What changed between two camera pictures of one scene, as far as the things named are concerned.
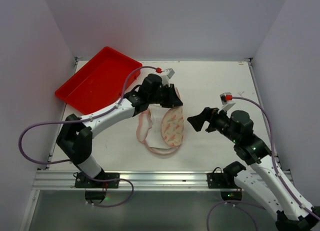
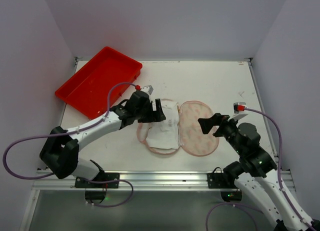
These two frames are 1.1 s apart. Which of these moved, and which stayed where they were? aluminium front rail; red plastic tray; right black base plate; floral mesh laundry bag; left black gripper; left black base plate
Moved: floral mesh laundry bag; left black gripper
Stayed: left black base plate; right black base plate; aluminium front rail; red plastic tray
